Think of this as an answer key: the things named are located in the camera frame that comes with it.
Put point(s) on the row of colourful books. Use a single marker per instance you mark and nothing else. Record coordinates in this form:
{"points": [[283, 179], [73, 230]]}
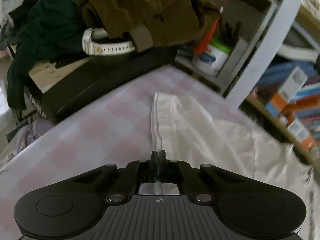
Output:
{"points": [[307, 95]]}

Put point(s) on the white tub green lid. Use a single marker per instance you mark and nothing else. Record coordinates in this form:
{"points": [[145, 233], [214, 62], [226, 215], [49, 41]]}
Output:
{"points": [[210, 60]]}

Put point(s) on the white wristwatch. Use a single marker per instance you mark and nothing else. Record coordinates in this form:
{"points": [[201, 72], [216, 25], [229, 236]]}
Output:
{"points": [[107, 48]]}

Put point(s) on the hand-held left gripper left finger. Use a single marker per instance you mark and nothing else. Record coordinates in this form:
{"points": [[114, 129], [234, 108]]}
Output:
{"points": [[154, 165]]}

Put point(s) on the black box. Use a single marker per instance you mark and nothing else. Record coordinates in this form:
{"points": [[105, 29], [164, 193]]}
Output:
{"points": [[87, 90]]}

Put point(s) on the cream white garment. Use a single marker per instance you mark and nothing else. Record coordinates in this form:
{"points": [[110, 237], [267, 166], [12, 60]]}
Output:
{"points": [[200, 130]]}

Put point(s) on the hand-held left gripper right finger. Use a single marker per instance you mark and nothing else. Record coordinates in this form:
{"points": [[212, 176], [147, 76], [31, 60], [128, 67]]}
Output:
{"points": [[163, 165]]}

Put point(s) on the orange tassel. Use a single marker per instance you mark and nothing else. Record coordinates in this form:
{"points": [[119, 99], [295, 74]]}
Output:
{"points": [[207, 40]]}

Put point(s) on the brown cloth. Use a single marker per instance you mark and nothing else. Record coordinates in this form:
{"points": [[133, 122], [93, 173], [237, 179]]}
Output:
{"points": [[150, 10]]}

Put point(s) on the pale purple cloth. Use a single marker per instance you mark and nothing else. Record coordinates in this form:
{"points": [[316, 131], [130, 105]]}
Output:
{"points": [[32, 133]]}

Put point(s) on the cardboard box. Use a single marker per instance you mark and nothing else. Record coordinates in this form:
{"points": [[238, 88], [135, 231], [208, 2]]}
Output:
{"points": [[42, 73]]}

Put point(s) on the tall orange white box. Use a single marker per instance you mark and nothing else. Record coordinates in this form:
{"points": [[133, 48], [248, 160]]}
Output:
{"points": [[287, 90]]}

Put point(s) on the dark green cloth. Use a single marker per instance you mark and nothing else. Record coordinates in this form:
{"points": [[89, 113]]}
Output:
{"points": [[45, 30]]}

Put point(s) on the orange white flat box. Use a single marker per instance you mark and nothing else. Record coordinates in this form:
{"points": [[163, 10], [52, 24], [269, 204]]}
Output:
{"points": [[300, 135]]}

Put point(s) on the white shelf unit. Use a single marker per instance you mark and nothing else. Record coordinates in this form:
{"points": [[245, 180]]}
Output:
{"points": [[250, 5]]}

